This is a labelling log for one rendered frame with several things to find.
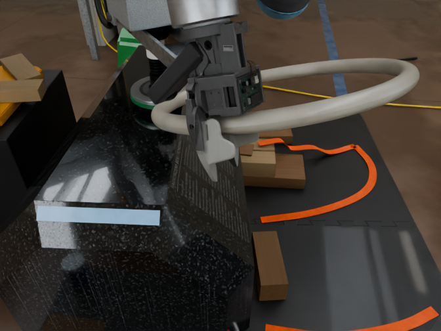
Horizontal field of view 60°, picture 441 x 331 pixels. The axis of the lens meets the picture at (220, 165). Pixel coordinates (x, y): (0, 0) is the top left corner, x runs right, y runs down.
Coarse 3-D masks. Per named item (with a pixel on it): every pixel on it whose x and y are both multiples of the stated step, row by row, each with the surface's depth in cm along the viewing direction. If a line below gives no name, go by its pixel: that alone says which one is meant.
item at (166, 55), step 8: (136, 32) 121; (144, 32) 115; (176, 32) 121; (144, 40) 116; (152, 40) 110; (192, 40) 112; (152, 48) 112; (160, 48) 106; (168, 48) 116; (176, 48) 116; (160, 56) 108; (168, 56) 103; (176, 56) 100; (168, 64) 105
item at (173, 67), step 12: (192, 48) 50; (180, 60) 51; (192, 60) 50; (168, 72) 53; (180, 72) 52; (156, 84) 55; (168, 84) 54; (180, 84) 55; (156, 96) 56; (168, 96) 56
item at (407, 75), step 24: (264, 72) 94; (288, 72) 93; (312, 72) 91; (336, 72) 88; (360, 72) 83; (384, 72) 75; (408, 72) 59; (360, 96) 52; (384, 96) 53; (168, 120) 61; (240, 120) 52; (264, 120) 51; (288, 120) 51; (312, 120) 51
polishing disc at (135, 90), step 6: (144, 78) 143; (138, 84) 139; (144, 84) 139; (132, 90) 135; (138, 90) 135; (144, 90) 135; (180, 90) 135; (132, 96) 134; (138, 96) 132; (144, 96) 132; (144, 102) 130; (150, 102) 129
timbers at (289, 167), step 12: (264, 132) 262; (276, 132) 262; (288, 132) 262; (276, 156) 238; (288, 156) 238; (300, 156) 238; (276, 168) 229; (288, 168) 229; (300, 168) 229; (252, 180) 225; (264, 180) 225; (276, 180) 224; (288, 180) 223; (300, 180) 222
